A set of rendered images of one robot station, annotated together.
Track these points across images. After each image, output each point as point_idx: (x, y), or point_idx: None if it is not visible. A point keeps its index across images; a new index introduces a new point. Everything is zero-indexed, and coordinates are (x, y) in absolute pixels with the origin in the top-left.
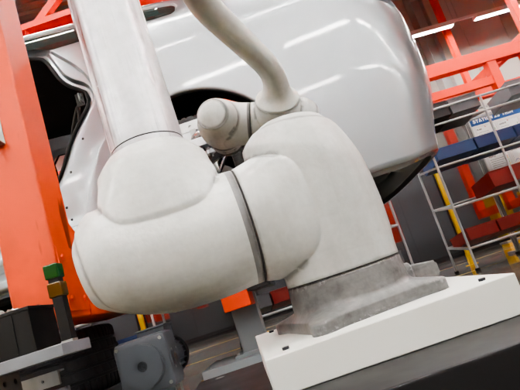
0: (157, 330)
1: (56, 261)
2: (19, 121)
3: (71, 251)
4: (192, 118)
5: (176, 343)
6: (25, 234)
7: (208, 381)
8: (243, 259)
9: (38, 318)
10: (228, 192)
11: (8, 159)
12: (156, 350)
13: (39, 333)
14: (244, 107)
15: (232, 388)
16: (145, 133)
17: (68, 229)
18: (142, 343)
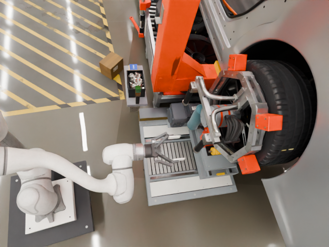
0: (189, 111)
1: (156, 79)
2: (165, 21)
3: (171, 75)
4: (270, 89)
5: None
6: (155, 61)
7: (81, 163)
8: None
9: (133, 91)
10: (21, 183)
11: (160, 31)
12: (171, 119)
13: (131, 94)
14: (113, 167)
15: (56, 175)
16: None
17: (176, 67)
18: (171, 113)
